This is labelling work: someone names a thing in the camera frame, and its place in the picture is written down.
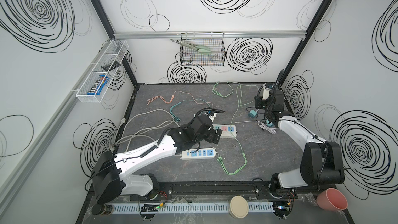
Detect teal charging cable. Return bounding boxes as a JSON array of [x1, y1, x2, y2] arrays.
[[169, 99, 215, 122]]

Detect long colourful power strip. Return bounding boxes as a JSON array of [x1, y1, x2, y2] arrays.
[[213, 124, 238, 139]]

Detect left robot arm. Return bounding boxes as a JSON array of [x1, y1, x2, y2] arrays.
[[90, 114, 223, 204]]

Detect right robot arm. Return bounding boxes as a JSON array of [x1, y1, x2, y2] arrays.
[[255, 88, 345, 198]]

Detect short blue power strip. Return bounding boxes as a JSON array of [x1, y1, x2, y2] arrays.
[[181, 148, 217, 160]]

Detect beige round lid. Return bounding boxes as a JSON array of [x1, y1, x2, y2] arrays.
[[229, 196, 249, 219]]

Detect pink cup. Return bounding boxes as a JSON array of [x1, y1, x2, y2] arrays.
[[316, 188, 348, 211]]

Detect black remote control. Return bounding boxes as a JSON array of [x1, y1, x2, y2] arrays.
[[101, 61, 120, 72]]

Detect blue candy packet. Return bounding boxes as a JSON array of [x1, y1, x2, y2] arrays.
[[87, 75, 109, 95]]

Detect dark jar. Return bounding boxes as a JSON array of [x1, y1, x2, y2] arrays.
[[91, 204, 114, 216]]

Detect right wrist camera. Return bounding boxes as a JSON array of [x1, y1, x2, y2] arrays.
[[262, 83, 275, 100]]

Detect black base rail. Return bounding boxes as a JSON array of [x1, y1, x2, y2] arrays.
[[130, 179, 336, 200]]

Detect white power strip cord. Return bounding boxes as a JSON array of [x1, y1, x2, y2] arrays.
[[109, 108, 184, 158]]

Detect white slotted cable duct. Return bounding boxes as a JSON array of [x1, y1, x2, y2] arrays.
[[111, 202, 276, 215]]

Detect black wire basket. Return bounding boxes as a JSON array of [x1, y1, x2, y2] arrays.
[[177, 32, 227, 66]]

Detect clear wall shelf basket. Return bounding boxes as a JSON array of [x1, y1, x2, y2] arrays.
[[76, 39, 129, 103]]

